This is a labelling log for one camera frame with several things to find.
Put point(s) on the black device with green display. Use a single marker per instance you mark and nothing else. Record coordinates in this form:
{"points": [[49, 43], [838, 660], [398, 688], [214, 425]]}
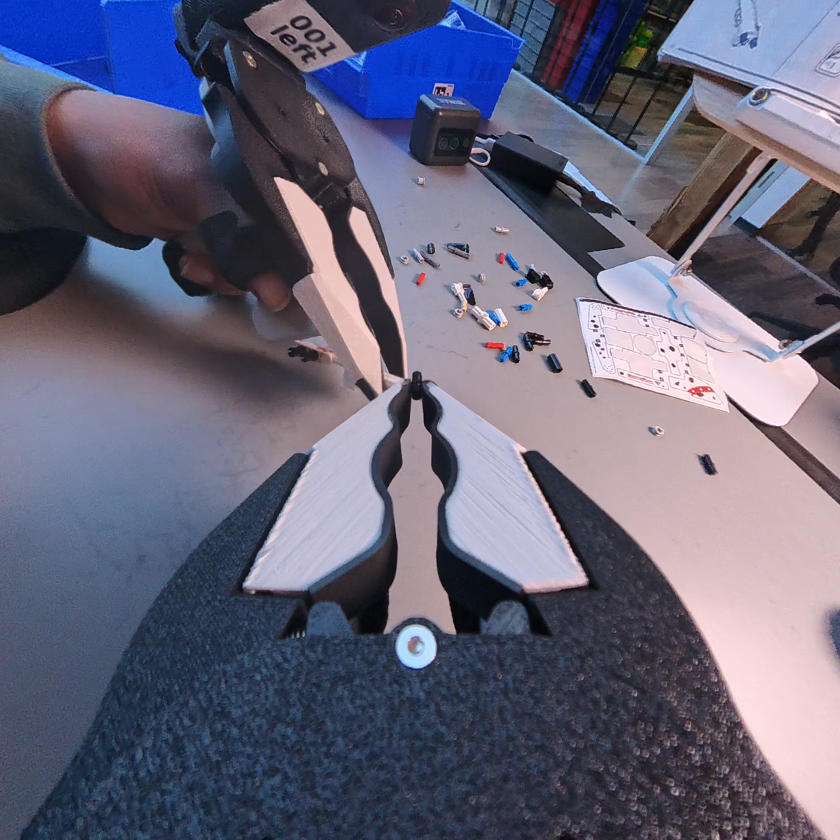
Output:
{"points": [[426, 124]]}

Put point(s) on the white spotted toy panel assembly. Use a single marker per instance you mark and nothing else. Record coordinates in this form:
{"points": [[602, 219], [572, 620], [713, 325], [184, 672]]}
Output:
{"points": [[321, 351]]}

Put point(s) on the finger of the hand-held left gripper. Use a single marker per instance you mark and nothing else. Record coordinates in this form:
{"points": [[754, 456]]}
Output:
{"points": [[384, 275], [328, 295]]}

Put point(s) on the person's left hand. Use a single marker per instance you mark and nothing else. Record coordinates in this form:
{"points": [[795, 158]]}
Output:
{"points": [[131, 164]]}

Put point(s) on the white metal stand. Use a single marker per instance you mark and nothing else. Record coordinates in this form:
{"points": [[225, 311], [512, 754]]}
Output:
{"points": [[754, 380]]}

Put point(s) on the white toy connector with hole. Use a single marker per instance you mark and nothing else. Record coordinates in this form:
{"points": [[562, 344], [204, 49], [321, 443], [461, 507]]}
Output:
{"points": [[484, 319]]}

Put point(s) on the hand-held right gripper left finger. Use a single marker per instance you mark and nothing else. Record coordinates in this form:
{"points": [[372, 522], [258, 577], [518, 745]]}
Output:
{"points": [[321, 525]]}

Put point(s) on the open building instruction booklet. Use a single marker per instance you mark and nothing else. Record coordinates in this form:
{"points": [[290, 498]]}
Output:
{"points": [[735, 33]]}

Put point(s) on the person's left forearm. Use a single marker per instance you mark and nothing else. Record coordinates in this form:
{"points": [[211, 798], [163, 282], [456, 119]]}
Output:
{"points": [[26, 151]]}

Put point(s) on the blue plastic bin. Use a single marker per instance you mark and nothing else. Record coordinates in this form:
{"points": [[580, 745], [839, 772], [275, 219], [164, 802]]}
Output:
{"points": [[426, 72], [98, 39]]}

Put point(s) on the black power adapter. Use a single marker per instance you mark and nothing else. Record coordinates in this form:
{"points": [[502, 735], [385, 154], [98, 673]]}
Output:
{"points": [[528, 161]]}

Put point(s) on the storage rack with coloured bins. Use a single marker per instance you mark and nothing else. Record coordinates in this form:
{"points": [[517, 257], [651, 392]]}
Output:
{"points": [[590, 46]]}

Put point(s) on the black toy tube connector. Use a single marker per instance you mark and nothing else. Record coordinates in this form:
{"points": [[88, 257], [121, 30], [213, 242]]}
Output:
{"points": [[554, 362]]}

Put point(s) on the toy sticker sheet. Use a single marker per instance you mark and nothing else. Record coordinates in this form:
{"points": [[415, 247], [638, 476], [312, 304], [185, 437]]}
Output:
{"points": [[643, 348]]}

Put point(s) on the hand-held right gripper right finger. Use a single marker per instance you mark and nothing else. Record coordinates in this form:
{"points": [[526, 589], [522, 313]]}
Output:
{"points": [[512, 518]]}

